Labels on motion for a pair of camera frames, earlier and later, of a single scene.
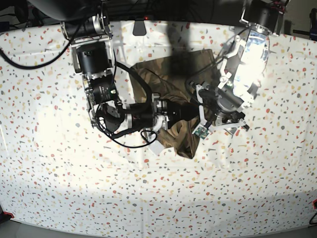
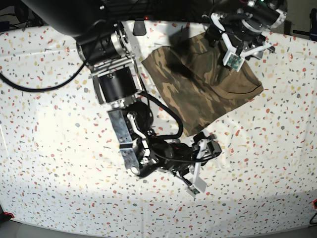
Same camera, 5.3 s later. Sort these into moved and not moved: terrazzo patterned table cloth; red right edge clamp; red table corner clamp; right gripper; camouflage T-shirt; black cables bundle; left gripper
Moved: left gripper; right gripper; camouflage T-shirt
Not moved: black cables bundle; terrazzo patterned table cloth; red right edge clamp; red table corner clamp
